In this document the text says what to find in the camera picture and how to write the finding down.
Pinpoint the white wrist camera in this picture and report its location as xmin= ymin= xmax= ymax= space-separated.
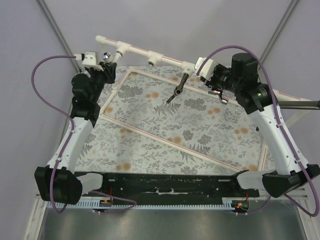
xmin=73 ymin=51 xmax=102 ymax=71
xmin=194 ymin=57 xmax=218 ymax=80

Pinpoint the dark grey lever faucet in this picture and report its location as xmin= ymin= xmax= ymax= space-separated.
xmin=166 ymin=73 xmax=189 ymax=104

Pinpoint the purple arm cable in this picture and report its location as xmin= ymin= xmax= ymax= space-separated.
xmin=196 ymin=44 xmax=320 ymax=217
xmin=31 ymin=55 xmax=138 ymax=215

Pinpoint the floral patterned table mat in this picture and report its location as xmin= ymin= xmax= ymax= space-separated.
xmin=75 ymin=66 xmax=275 ymax=175

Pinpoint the chrome faucet on mat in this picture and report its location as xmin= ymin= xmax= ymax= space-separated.
xmin=208 ymin=88 xmax=229 ymax=105

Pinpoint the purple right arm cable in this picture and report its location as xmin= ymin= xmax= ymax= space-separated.
xmin=196 ymin=44 xmax=320 ymax=217

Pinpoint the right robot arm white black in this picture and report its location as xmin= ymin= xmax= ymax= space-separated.
xmin=197 ymin=53 xmax=320 ymax=198

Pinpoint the white slotted cable duct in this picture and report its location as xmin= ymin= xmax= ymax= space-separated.
xmin=47 ymin=198 xmax=237 ymax=209

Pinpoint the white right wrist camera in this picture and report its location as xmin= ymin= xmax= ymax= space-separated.
xmin=194 ymin=57 xmax=218 ymax=80

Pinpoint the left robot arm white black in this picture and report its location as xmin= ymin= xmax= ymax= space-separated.
xmin=34 ymin=62 xmax=117 ymax=205

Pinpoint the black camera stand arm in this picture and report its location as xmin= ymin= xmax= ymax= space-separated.
xmin=278 ymin=100 xmax=320 ymax=110

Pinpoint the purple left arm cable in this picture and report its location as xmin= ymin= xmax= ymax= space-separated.
xmin=31 ymin=55 xmax=138 ymax=215

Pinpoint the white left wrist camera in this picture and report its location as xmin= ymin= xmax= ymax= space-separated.
xmin=73 ymin=51 xmax=102 ymax=71

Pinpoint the white pipe frame red stripe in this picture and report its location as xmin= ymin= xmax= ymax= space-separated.
xmin=95 ymin=35 xmax=309 ymax=175

